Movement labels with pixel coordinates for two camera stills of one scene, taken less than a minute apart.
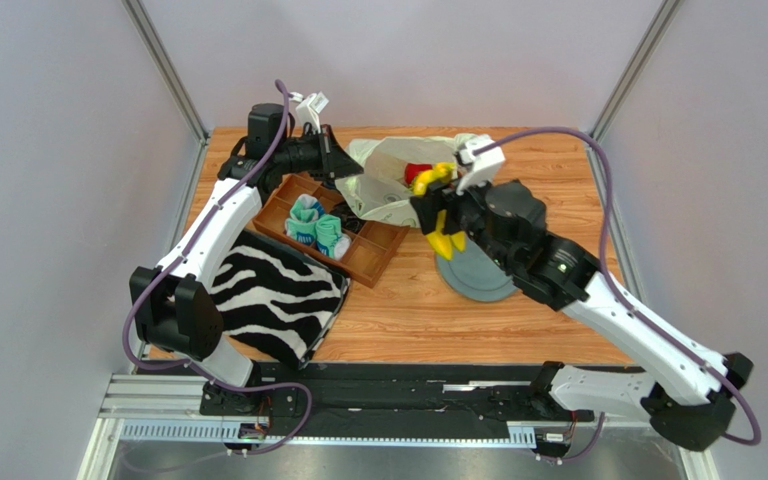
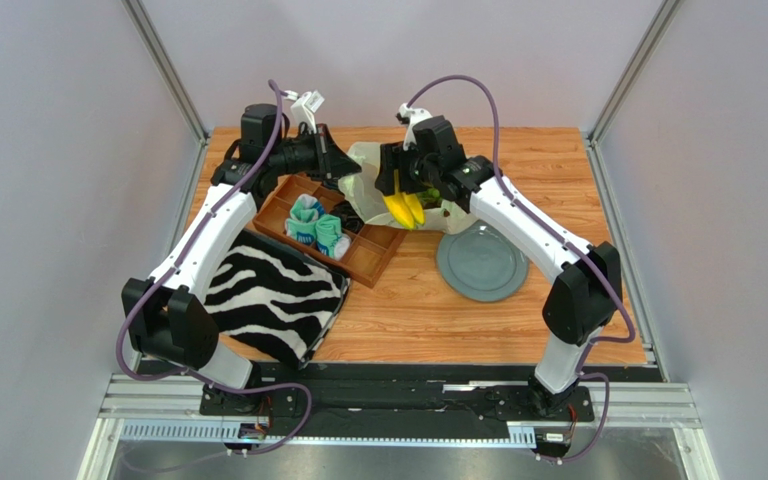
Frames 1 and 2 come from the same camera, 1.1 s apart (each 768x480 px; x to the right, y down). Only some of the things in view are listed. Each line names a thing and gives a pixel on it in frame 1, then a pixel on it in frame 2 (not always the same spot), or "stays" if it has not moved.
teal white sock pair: (306, 224) stays
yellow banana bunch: (442, 242) to (405, 206)
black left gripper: (333, 162) stays
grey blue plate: (472, 273) stays
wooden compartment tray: (370, 246) stays
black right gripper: (446, 207) to (389, 168)
